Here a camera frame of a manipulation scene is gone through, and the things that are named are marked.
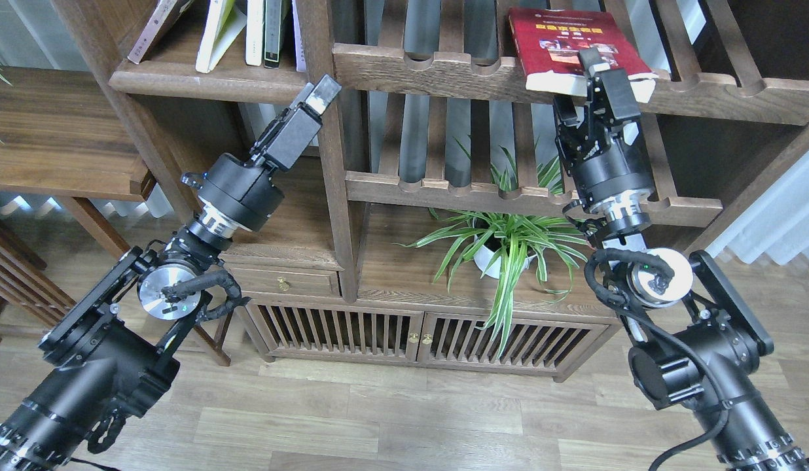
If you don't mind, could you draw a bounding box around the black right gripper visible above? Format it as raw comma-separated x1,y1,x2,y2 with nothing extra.
554,47,655,214

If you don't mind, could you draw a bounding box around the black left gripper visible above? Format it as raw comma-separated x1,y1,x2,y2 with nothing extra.
182,74,342,233

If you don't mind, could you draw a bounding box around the red cover book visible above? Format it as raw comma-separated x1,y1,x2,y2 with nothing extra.
509,8,658,103

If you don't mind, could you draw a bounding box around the yellow green cover book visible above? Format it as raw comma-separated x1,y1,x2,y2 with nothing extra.
195,1,247,73

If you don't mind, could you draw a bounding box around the dark maroon cover book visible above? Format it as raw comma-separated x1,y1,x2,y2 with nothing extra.
127,1,193,63

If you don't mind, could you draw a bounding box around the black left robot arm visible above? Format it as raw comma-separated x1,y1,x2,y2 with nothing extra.
0,75,341,470

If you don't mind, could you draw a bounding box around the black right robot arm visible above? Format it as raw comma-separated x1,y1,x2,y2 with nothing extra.
554,48,809,470

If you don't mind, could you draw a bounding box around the dark green upright book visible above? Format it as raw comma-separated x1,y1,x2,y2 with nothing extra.
262,0,290,68

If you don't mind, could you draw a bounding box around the white upright book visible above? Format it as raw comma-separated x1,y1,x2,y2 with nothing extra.
245,0,266,67

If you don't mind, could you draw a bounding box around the dark wooden bookshelf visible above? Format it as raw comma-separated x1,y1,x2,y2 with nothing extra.
54,1,809,381

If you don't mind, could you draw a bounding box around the green spider plant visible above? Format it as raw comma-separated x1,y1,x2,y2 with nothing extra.
396,139,595,357

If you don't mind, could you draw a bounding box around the white curtain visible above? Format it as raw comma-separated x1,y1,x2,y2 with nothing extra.
706,150,809,265

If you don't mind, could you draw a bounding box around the wooden side table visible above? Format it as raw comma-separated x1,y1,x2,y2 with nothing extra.
0,67,233,367

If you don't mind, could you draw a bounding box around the wooden slatted rack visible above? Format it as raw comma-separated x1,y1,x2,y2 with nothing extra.
0,220,75,336

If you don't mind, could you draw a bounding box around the white book behind post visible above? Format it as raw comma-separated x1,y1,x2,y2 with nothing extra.
291,1,308,73

